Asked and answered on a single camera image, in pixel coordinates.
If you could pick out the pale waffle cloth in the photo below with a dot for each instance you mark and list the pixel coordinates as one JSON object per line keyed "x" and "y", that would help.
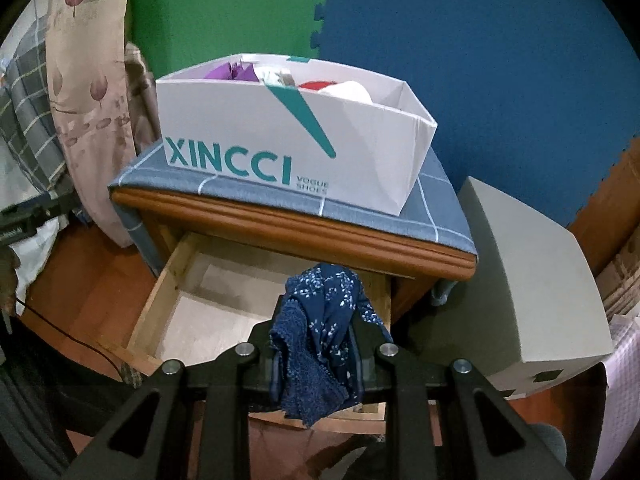
{"x": 625, "y": 385}

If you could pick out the white cardboard box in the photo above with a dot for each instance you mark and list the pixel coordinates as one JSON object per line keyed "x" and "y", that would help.
{"x": 240, "y": 125}

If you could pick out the navy blue floral underwear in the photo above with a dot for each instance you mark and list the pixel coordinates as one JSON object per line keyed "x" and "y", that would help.
{"x": 320, "y": 320}

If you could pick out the white underwear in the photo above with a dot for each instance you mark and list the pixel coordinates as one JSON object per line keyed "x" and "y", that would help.
{"x": 350, "y": 92}

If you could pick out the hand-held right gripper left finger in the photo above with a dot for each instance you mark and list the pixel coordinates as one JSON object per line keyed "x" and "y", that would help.
{"x": 262, "y": 345}

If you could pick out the red underwear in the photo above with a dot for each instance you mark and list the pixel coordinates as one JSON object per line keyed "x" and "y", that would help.
{"x": 315, "y": 85}

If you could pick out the green foam mat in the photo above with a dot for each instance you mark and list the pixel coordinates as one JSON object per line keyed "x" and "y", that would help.
{"x": 210, "y": 5}

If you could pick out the beige floral fabric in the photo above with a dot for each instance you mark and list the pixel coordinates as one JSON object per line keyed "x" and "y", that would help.
{"x": 85, "y": 85}

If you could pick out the blue foam mat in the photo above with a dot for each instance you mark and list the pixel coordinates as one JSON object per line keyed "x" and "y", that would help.
{"x": 475, "y": 60}

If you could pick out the wooden drawer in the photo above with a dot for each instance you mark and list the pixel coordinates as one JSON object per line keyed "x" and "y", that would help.
{"x": 210, "y": 315}

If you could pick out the blue checked cloth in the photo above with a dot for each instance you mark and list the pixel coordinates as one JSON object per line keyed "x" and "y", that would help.
{"x": 440, "y": 200}

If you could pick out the person's dark clothing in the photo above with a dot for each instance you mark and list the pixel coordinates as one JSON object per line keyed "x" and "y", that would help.
{"x": 40, "y": 410}

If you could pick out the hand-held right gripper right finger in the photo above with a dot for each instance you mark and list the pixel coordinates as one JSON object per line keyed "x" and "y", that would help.
{"x": 367, "y": 360}

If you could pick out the purple bra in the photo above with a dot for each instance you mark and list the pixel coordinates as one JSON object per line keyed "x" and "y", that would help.
{"x": 235, "y": 71}

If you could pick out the stack of cardboard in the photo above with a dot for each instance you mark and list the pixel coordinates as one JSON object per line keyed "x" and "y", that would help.
{"x": 622, "y": 280}

